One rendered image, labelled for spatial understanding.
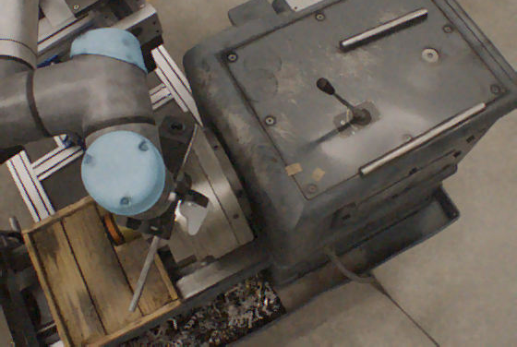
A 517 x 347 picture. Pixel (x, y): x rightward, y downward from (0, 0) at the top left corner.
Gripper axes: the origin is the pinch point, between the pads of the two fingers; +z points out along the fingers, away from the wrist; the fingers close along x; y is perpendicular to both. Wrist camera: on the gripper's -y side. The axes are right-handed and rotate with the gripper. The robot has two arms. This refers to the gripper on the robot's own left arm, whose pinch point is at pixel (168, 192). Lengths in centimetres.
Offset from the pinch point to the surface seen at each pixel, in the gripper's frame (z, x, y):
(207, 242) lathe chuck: 18.1, 7.7, 5.6
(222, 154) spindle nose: 18.0, 5.1, -11.8
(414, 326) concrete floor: 122, 94, 14
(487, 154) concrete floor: 132, 113, -69
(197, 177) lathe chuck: 12.6, 2.4, -5.2
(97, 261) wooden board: 48, -18, 19
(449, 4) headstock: 12, 42, -57
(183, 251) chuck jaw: 23.3, 3.4, 8.9
